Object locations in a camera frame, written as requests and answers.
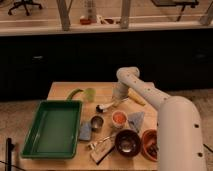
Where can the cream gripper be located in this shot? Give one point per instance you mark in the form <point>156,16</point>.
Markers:
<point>120,92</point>

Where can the white handled dish brush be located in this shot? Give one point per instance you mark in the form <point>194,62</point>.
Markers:
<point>101,108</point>

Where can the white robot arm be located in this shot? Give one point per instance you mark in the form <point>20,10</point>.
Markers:
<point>179,130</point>

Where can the purple bowl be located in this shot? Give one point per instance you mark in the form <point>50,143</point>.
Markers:
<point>128,143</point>

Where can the orange bowl with nuts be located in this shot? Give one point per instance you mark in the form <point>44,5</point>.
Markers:
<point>149,145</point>

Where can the small white orange cup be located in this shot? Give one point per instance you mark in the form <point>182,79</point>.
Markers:
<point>119,119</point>

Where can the blue triangular cloth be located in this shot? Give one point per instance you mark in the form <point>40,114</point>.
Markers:
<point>135,121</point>

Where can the small metal cup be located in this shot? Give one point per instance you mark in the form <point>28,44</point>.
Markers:
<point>97,123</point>

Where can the blue sponge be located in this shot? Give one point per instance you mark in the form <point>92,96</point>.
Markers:
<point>85,131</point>

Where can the metal fork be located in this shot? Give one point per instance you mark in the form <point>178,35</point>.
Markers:
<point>92,145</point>

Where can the green plastic tray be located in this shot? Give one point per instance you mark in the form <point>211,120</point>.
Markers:
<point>54,131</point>

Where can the red white bottle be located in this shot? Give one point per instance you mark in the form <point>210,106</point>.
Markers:
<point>89,13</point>

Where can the black office chair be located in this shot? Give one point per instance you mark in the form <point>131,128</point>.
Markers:
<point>24,3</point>

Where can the black stand post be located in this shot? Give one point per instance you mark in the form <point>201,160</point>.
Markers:
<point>9,148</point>

